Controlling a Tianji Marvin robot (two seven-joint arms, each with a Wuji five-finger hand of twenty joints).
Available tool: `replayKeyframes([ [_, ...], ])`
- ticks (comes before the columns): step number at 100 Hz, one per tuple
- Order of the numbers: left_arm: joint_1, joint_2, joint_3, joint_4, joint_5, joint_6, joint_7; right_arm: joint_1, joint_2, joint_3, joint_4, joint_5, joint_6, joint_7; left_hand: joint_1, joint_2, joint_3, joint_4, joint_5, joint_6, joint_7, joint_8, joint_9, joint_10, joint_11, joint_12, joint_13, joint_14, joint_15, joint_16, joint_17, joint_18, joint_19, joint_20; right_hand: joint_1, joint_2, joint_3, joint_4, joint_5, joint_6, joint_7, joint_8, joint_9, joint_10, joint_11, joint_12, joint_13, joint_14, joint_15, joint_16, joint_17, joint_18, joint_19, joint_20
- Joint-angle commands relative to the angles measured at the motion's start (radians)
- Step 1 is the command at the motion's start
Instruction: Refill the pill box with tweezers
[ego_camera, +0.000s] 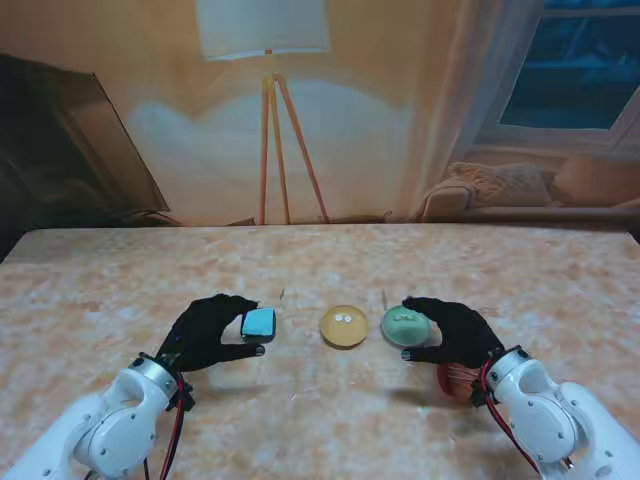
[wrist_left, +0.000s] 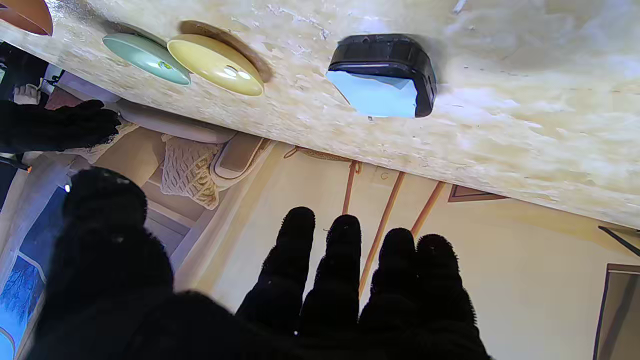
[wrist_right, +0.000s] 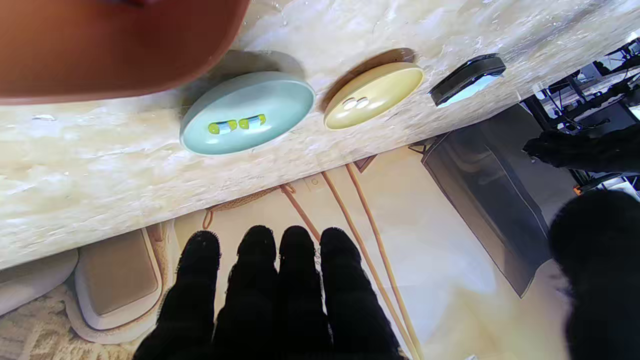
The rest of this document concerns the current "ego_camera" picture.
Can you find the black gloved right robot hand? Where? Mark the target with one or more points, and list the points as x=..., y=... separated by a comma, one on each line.
x=462, y=337

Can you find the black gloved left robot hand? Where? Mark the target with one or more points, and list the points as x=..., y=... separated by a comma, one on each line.
x=200, y=335

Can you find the small pill box blue lid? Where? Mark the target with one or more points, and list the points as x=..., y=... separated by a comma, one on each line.
x=258, y=325

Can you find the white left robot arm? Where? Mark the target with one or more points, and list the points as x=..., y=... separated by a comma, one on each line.
x=115, y=425

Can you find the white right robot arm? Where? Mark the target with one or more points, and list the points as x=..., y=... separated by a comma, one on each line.
x=545, y=410

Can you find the red-orange dish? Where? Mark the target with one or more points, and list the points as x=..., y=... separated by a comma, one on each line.
x=450, y=387

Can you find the round green dish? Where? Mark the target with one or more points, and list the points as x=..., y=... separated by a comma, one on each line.
x=405, y=330

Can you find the round yellow dish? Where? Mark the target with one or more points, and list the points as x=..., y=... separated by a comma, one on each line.
x=345, y=332

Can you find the beige sofa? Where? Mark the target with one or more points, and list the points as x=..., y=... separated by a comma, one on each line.
x=525, y=212

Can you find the knitted cream cushion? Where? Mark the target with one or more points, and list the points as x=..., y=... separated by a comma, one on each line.
x=500, y=182

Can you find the plain beige cushion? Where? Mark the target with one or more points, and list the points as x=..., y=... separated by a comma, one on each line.
x=595, y=182

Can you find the dark cabinet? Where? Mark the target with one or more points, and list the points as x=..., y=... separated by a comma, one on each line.
x=50, y=150

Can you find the tripod floor lamp white shade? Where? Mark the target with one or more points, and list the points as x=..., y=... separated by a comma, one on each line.
x=267, y=30

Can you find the window with white frame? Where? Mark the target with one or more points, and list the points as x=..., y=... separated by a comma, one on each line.
x=565, y=65

